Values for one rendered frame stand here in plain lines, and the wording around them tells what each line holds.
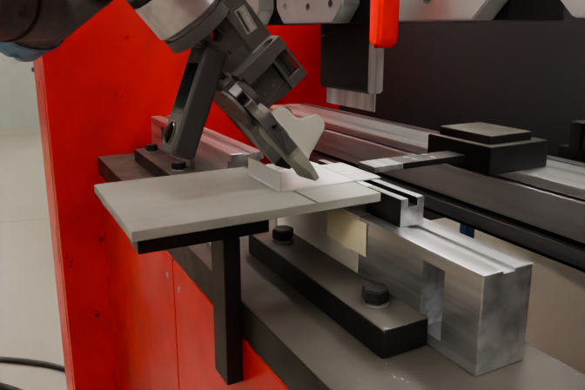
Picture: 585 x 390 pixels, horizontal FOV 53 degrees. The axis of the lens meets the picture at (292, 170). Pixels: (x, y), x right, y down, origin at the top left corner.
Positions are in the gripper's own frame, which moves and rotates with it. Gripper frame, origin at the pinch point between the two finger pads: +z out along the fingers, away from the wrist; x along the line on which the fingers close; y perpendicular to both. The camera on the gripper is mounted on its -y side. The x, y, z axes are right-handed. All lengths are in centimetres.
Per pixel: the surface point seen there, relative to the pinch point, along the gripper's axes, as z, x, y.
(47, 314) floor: 67, 190, -77
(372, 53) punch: -5.8, -5.3, 13.7
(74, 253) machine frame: 19, 85, -35
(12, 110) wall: 63, 731, -49
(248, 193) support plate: -3.6, -3.1, -6.0
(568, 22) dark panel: 24, 9, 55
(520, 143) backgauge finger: 19.3, -5.0, 24.8
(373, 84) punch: -3.0, -5.3, 11.9
